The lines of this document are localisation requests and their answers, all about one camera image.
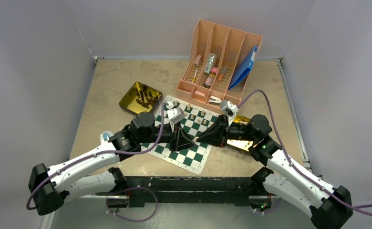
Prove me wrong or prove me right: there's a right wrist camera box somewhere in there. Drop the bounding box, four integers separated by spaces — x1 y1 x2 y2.
220 100 239 125

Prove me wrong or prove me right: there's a grey box in organizer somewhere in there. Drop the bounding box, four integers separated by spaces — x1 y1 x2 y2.
204 53 217 74

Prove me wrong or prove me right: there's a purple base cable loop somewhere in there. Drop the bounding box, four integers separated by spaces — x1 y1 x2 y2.
105 186 159 222

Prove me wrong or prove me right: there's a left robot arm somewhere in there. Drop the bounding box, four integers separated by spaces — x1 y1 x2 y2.
26 110 196 216

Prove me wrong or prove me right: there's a white stapler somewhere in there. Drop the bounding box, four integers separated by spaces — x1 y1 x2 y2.
208 96 222 105

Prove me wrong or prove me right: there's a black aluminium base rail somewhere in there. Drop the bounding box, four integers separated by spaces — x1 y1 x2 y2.
41 176 335 229

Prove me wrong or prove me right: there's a gold tin with dark pieces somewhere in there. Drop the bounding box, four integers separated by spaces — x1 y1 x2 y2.
119 82 163 115

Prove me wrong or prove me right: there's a green white chess board mat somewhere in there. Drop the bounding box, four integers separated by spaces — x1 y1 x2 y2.
148 95 219 175

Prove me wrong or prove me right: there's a blue folder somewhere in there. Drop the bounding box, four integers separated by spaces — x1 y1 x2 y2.
228 45 258 90

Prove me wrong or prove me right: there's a white blue round disc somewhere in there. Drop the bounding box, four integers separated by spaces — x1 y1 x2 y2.
99 131 114 143

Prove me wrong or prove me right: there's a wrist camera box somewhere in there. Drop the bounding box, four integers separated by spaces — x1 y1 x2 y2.
220 100 239 125
167 107 185 124

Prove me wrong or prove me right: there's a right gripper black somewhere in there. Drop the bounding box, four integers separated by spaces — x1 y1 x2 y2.
196 114 257 148

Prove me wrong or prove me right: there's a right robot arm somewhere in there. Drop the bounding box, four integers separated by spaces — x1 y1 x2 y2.
197 114 353 229

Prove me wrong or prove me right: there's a pink capped bottle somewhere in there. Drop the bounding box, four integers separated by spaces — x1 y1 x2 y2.
203 67 218 88

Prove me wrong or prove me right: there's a pink desk organizer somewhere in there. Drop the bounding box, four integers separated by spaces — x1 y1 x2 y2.
176 20 263 111

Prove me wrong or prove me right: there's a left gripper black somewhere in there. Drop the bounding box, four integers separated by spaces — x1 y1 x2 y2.
139 119 196 153

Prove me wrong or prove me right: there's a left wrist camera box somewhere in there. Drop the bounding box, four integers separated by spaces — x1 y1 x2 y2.
167 107 185 124

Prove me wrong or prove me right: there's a gold tin with white pieces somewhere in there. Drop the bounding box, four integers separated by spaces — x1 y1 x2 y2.
226 115 252 155

